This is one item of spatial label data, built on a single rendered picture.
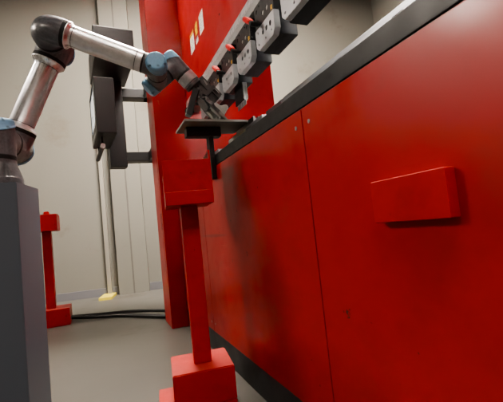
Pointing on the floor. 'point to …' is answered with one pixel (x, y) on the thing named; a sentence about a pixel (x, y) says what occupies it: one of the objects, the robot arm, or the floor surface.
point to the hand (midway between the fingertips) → (222, 123)
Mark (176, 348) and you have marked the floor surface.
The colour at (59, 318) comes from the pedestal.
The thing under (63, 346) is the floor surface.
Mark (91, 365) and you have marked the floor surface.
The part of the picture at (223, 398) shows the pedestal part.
